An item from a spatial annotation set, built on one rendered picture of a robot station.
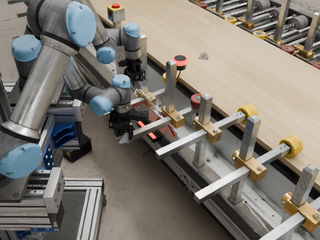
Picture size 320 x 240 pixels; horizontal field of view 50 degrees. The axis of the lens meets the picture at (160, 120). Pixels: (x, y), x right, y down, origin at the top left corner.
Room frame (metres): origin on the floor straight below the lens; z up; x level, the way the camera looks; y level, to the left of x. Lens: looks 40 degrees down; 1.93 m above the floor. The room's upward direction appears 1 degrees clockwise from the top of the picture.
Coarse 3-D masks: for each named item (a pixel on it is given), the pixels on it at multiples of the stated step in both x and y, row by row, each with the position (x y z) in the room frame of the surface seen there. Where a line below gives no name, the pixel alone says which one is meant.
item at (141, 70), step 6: (126, 60) 1.39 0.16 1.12; (132, 60) 1.38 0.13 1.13; (138, 60) 1.39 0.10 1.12; (132, 66) 1.38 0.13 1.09; (138, 66) 1.37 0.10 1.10; (126, 72) 1.40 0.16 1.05; (132, 72) 1.37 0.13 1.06; (138, 72) 1.37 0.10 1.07; (144, 72) 1.39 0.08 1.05; (132, 78) 1.35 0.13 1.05; (138, 78) 1.38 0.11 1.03; (144, 78) 1.39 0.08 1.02
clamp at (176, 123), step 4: (164, 108) 1.36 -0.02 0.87; (164, 112) 1.34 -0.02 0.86; (168, 112) 1.32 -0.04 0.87; (172, 112) 1.32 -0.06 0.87; (176, 112) 1.32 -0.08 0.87; (164, 116) 1.34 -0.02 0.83; (172, 116) 1.29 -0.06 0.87; (176, 116) 1.29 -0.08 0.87; (180, 116) 1.29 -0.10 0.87; (172, 120) 1.28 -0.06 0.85; (176, 120) 1.26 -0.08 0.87; (180, 120) 1.27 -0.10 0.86; (172, 124) 1.28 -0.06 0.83; (176, 124) 1.26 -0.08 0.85; (180, 124) 1.27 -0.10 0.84; (176, 128) 1.26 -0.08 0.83
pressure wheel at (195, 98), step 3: (192, 96) 1.41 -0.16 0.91; (195, 96) 1.41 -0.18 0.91; (198, 96) 1.41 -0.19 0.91; (192, 99) 1.39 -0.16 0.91; (195, 99) 1.39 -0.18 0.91; (198, 99) 1.39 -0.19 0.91; (192, 102) 1.37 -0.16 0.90; (195, 102) 1.36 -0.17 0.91; (198, 102) 1.36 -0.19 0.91; (192, 105) 1.37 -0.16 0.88; (195, 105) 1.36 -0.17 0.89; (198, 105) 1.36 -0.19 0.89; (198, 114) 1.39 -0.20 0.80
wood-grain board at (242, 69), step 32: (96, 0) 2.68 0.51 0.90; (128, 0) 2.69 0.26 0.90; (160, 0) 2.70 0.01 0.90; (160, 32) 2.14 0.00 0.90; (192, 32) 2.14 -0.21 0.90; (224, 32) 2.15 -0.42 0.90; (160, 64) 1.75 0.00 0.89; (192, 64) 1.73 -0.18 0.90; (224, 64) 1.74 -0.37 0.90; (256, 64) 1.74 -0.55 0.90; (288, 64) 1.74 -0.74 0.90; (224, 96) 1.42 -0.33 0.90; (256, 96) 1.43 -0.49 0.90; (288, 96) 1.43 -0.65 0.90; (288, 128) 1.18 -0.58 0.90; (288, 160) 0.98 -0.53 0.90
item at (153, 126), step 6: (186, 108) 1.37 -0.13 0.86; (192, 108) 1.37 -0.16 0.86; (198, 108) 1.37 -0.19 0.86; (186, 114) 1.34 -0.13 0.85; (192, 114) 1.36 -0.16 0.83; (162, 120) 1.27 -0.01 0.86; (168, 120) 1.27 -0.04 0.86; (144, 126) 1.23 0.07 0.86; (150, 126) 1.23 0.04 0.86; (156, 126) 1.23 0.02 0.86; (162, 126) 1.25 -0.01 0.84; (138, 132) 1.18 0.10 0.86; (144, 132) 1.20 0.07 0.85; (150, 132) 1.22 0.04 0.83; (132, 138) 1.16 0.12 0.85
